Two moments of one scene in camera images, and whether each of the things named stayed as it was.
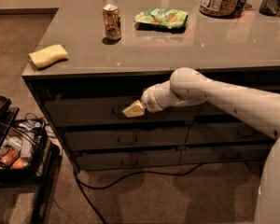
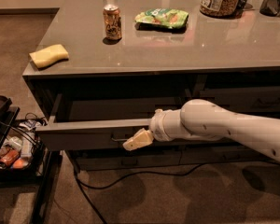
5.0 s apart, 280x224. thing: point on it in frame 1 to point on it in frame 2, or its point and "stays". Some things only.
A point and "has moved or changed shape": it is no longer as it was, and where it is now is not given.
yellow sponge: x=49 y=56 stays
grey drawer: x=224 y=154 stays
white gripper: x=149 y=99 to x=156 y=128
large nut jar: x=220 y=1 stays
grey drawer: x=108 y=111 has moved or changed shape
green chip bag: x=165 y=19 stays
